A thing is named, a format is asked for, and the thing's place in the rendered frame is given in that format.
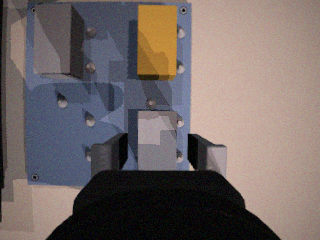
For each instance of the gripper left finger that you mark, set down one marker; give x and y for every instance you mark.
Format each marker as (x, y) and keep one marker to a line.
(110, 155)

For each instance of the yellow rectangular block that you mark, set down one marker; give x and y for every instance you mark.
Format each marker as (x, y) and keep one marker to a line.
(157, 42)

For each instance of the grey rectangular block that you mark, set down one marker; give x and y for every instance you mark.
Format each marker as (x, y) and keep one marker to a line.
(58, 49)
(157, 140)

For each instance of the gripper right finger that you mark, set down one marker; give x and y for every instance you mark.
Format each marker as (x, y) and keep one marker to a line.
(205, 155)

